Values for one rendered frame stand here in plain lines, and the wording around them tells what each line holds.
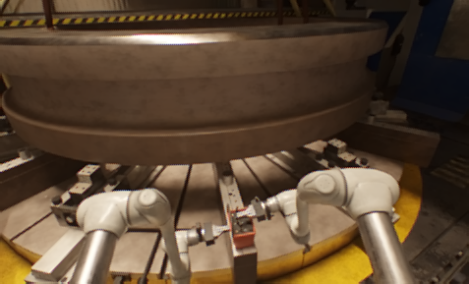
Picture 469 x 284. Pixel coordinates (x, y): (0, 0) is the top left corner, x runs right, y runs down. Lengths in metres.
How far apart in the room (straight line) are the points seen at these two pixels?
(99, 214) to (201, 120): 1.06
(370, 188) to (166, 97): 1.40
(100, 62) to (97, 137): 0.57
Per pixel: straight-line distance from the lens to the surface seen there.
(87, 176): 2.12
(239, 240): 1.44
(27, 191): 3.12
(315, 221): 2.24
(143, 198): 0.93
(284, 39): 1.71
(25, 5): 4.52
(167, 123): 1.84
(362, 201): 0.89
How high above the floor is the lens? 1.90
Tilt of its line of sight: 28 degrees down
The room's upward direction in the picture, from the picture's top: 1 degrees counter-clockwise
